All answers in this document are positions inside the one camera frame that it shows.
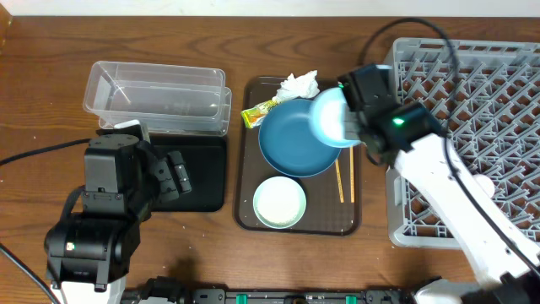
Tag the grey dishwasher rack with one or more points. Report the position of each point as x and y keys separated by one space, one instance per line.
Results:
x=495 y=128

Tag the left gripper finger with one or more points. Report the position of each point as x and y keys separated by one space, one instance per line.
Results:
x=180 y=173
x=167 y=181

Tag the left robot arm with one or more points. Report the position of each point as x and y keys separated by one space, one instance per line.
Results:
x=88 y=258

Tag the green yellow snack wrapper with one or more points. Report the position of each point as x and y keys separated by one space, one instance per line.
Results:
x=254 y=116

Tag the brown serving tray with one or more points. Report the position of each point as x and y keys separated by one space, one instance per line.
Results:
x=324 y=214

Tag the pink white cup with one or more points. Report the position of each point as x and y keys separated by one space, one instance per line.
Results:
x=486 y=184

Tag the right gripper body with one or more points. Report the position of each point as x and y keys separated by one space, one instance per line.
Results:
x=364 y=136

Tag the mint green bowl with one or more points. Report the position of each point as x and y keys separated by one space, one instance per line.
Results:
x=279 y=202

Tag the white napkin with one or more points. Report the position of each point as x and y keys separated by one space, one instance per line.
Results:
x=304 y=86

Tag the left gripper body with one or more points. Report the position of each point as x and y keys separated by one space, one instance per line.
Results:
x=139 y=207

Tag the black plastic tray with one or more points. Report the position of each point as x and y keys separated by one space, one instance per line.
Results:
x=205 y=158

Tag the clear plastic bin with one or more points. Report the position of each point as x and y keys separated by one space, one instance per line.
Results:
x=166 y=98

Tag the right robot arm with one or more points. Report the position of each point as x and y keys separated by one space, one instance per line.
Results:
x=504 y=261

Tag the light blue bowl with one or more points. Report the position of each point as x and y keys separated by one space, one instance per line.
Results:
x=327 y=114

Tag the wooden chopstick long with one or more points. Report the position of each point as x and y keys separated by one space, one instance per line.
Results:
x=351 y=174

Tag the dark blue plate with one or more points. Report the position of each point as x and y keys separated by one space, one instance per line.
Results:
x=289 y=146

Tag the wooden chopstick short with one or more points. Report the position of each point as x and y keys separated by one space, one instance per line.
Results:
x=339 y=181

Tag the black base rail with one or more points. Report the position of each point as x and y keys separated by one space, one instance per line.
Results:
x=167 y=290

